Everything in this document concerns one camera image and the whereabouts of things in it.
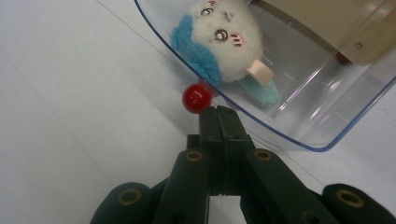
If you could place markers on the white table mat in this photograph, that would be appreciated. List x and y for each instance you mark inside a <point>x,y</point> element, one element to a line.
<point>62,109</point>

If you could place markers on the beige wooden drawer cabinet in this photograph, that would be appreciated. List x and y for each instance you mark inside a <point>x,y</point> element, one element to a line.
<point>351,28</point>

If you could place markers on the white and blue plush toy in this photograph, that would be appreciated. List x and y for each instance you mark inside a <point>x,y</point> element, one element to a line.
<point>218,53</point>

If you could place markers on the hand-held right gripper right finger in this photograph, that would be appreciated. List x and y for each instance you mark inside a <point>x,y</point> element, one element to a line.
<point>264,183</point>

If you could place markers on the clear drawer with red knob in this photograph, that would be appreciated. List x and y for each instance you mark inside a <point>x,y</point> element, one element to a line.
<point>311,102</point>

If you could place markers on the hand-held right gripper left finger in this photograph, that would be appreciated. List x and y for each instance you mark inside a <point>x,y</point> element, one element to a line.
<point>190,186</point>

